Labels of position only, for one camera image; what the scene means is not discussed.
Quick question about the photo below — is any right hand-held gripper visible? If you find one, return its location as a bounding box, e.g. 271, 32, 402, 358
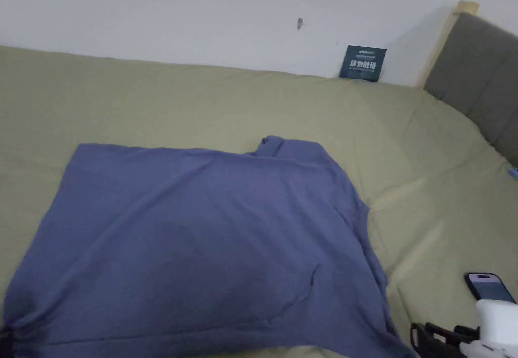
410, 299, 518, 358

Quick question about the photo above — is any blue shirt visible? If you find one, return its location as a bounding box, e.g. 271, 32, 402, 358
0, 134, 417, 358

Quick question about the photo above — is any black smartphone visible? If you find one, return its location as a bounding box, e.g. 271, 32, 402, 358
464, 272, 517, 304

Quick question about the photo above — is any dark card with white print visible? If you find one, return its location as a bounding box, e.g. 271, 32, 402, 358
338, 44, 387, 82

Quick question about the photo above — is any bed with pale green sheet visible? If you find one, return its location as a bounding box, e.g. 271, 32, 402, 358
0, 44, 518, 358

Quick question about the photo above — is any grey padded headboard with wooden frame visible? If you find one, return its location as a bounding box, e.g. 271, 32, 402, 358
416, 0, 518, 157

